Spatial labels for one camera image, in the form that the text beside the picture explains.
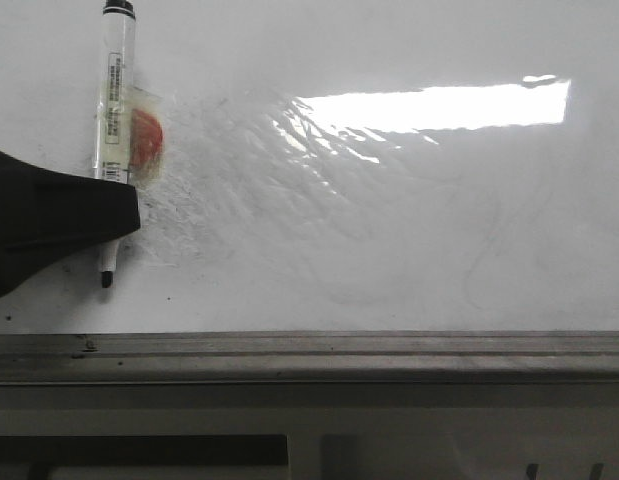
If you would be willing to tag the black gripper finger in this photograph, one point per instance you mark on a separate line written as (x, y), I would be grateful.
(46, 216)

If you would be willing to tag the red round magnet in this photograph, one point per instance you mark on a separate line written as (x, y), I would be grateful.
(146, 138)

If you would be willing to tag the white whiteboard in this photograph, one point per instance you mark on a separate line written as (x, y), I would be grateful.
(354, 191)

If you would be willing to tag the white black whiteboard marker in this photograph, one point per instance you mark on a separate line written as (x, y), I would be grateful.
(114, 110)

